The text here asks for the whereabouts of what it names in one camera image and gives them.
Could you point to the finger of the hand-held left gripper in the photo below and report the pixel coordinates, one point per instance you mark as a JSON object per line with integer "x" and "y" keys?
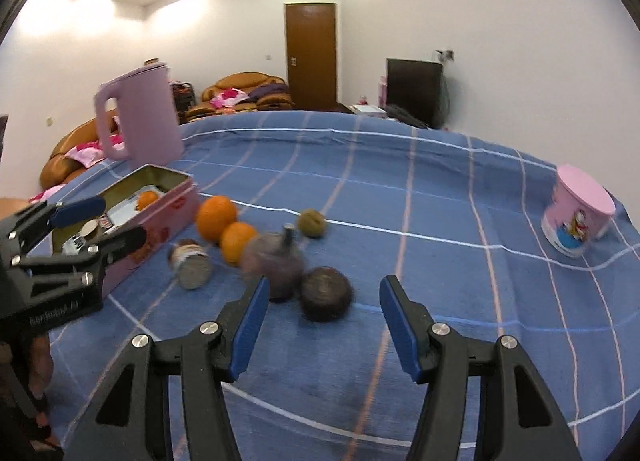
{"x": 120, "y": 243}
{"x": 80, "y": 208}

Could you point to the brown leather armchair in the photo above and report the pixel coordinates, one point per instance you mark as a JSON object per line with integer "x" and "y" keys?
{"x": 12, "y": 205}

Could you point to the orange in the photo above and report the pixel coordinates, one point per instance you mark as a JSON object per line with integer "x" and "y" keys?
{"x": 147, "y": 200}
{"x": 237, "y": 243}
{"x": 216, "y": 216}

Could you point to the brown leather sofa with blanket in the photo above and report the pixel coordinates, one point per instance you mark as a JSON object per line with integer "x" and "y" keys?
{"x": 245, "y": 83}

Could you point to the purple blanket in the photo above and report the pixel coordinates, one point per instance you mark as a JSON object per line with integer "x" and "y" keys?
{"x": 267, "y": 91}

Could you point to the black television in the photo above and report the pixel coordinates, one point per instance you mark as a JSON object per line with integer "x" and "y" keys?
{"x": 415, "y": 91}

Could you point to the pink floral cushion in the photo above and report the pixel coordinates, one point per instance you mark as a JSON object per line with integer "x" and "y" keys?
{"x": 112, "y": 142}
{"x": 44, "y": 194}
{"x": 227, "y": 97}
{"x": 82, "y": 153}

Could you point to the dark shelf rack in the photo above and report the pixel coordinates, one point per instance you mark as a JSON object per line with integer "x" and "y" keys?
{"x": 181, "y": 93}

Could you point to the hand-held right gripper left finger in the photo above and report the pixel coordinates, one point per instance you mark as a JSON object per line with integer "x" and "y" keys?
{"x": 247, "y": 326}

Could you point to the olive brown small fruit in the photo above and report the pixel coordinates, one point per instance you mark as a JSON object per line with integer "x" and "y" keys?
{"x": 312, "y": 223}

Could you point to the pink electric kettle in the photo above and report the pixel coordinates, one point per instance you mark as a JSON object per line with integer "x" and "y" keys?
{"x": 150, "y": 111}

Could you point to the long brown leather sofa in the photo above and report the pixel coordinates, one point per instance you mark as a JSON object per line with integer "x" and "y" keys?
{"x": 75, "y": 138}

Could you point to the wall socket with plug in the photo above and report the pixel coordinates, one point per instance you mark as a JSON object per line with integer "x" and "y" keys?
{"x": 446, "y": 55}

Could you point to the pink cartoon mug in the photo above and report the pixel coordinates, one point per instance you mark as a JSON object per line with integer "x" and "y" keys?
{"x": 575, "y": 221}

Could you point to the brown wooden door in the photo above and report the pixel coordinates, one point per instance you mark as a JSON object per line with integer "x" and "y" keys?
{"x": 310, "y": 56}

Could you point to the person's left hand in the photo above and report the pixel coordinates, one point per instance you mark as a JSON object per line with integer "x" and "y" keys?
{"x": 41, "y": 366}

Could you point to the blue plaid tablecloth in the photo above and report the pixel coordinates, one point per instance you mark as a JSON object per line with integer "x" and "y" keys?
{"x": 400, "y": 191}

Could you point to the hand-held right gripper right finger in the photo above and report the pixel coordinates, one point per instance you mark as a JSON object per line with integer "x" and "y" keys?
{"x": 400, "y": 326}

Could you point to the small brown can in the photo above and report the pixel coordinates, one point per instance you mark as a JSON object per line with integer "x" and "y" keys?
{"x": 192, "y": 263}

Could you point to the tall pink box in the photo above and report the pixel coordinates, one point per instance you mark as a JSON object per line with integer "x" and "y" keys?
{"x": 383, "y": 88}

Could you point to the flat white box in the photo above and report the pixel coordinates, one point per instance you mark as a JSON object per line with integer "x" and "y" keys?
{"x": 367, "y": 110}

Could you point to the large purple fruit with stem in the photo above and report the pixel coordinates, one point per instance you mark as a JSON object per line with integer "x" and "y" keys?
{"x": 275, "y": 261}

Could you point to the printed paper sheet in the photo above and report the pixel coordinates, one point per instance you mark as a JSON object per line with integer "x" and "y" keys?
{"x": 122, "y": 211}

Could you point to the pink metal tin box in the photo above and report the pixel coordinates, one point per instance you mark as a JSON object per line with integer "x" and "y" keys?
{"x": 175, "y": 211}

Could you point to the dark brown round fruit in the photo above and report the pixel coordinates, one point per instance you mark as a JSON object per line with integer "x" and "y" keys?
{"x": 325, "y": 293}

